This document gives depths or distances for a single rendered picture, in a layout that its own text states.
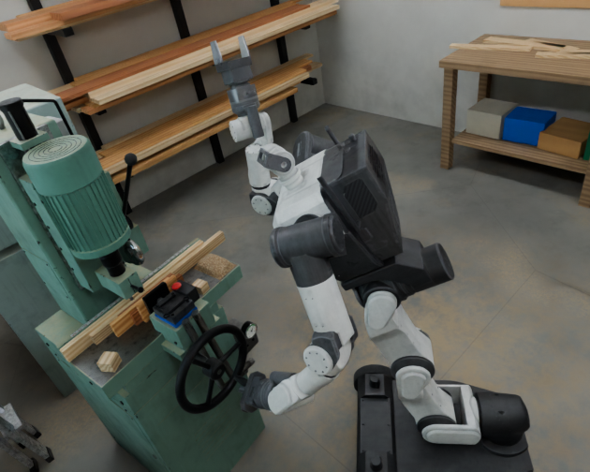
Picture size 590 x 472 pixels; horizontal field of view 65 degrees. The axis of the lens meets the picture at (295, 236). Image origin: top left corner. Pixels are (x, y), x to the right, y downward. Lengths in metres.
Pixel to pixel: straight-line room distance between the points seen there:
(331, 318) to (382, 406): 1.06
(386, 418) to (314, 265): 1.14
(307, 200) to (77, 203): 0.62
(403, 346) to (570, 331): 1.31
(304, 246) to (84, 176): 0.63
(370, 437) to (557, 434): 0.79
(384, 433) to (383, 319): 0.72
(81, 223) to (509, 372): 1.95
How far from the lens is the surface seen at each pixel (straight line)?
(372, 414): 2.06
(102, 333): 1.62
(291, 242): 1.01
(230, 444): 2.14
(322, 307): 1.05
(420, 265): 1.31
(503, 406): 1.93
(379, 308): 1.37
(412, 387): 1.65
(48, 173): 1.32
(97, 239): 1.40
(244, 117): 1.46
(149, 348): 1.54
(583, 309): 2.84
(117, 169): 3.50
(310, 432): 2.27
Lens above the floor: 1.95
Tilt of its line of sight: 36 degrees down
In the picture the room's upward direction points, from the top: 11 degrees counter-clockwise
